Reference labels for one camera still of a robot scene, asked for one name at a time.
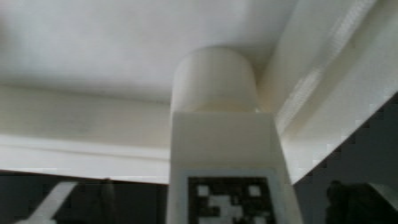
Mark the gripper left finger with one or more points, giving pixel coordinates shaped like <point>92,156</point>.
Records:
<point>76,204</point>

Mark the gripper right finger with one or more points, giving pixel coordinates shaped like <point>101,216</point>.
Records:
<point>357,205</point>

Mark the white table leg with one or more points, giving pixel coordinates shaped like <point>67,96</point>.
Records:
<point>229,185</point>

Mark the white square table top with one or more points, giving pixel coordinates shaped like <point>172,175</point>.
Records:
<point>88,53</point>

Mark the white obstacle fence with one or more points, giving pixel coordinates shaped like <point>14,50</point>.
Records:
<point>346,84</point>

